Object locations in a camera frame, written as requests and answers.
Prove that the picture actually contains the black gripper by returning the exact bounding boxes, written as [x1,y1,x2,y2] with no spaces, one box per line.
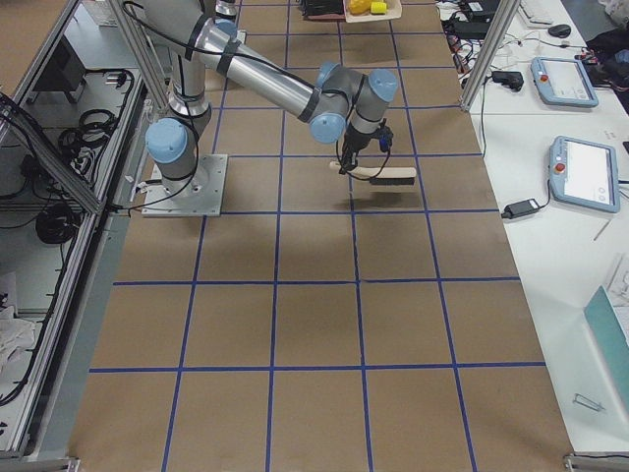
[337,120,394,175]

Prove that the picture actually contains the white hand brush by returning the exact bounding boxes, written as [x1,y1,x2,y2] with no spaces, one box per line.
[329,161,417,186]

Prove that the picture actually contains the brown potato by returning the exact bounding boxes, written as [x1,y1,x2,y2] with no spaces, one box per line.
[347,0,372,16]

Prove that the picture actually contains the beige dustpan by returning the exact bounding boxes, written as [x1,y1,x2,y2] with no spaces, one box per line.
[343,0,402,23]

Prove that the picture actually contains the yellow sponge wedge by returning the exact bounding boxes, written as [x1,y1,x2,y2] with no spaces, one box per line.
[370,1,388,16]

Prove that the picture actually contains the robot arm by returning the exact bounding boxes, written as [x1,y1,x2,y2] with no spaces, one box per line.
[123,1,402,185]

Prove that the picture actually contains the black power adapter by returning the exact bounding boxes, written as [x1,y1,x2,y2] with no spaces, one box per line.
[501,199,541,219]

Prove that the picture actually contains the far teach pendant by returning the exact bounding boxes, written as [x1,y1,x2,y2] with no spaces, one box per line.
[530,57,599,108]

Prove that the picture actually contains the teach pendant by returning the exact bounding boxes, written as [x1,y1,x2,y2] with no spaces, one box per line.
[548,136,620,213]
[530,57,599,108]

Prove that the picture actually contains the near teach pendant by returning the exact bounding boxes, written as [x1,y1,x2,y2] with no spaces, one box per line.
[548,136,620,213]

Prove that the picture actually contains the black computer mouse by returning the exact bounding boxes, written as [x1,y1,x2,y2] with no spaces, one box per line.
[546,24,572,39]

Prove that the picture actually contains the teal folder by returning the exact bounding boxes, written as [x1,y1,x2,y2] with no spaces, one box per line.
[585,286,628,402]

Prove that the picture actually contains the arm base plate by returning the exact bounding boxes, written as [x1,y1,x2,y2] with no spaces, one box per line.
[141,154,228,217]

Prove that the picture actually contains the aluminium frame post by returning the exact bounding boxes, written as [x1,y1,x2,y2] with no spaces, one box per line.
[460,0,520,112]

